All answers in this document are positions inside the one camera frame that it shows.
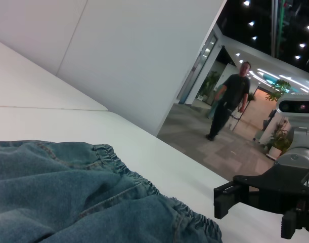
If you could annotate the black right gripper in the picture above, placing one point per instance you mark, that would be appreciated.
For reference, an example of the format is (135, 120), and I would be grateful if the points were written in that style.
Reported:
(278, 189)

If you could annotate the blue denim shorts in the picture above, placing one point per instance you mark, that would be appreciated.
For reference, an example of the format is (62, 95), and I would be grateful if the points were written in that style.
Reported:
(68, 192)

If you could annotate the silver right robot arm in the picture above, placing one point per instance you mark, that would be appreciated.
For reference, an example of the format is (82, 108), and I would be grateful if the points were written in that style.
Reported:
(298, 158)

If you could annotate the green plant in white pot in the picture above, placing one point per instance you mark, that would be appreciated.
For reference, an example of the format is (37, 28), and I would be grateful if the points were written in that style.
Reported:
(279, 141)

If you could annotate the person in dark clothes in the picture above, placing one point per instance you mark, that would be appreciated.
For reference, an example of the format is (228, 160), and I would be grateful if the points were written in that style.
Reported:
(232, 93)

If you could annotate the leafy green hanging plant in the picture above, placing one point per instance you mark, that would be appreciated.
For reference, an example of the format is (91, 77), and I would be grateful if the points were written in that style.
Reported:
(280, 88)

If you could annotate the tall green potted plant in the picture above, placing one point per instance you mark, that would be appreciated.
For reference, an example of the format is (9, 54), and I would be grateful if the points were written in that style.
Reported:
(210, 83)

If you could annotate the grey metal ceiling pole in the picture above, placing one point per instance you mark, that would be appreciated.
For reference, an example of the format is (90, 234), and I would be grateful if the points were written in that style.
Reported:
(273, 25)

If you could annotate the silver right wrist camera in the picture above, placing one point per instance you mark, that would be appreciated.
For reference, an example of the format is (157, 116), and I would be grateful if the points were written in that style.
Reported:
(296, 106)

